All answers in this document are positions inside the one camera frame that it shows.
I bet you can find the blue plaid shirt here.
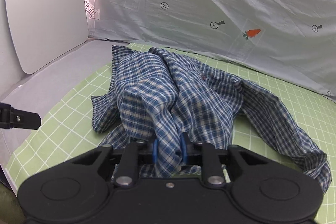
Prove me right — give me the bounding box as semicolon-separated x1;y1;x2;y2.
92;46;332;191

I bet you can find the white rounded board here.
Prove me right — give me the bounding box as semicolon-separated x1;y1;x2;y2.
5;0;88;74

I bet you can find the carrot print grey sheet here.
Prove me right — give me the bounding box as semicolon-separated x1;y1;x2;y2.
87;0;335;99

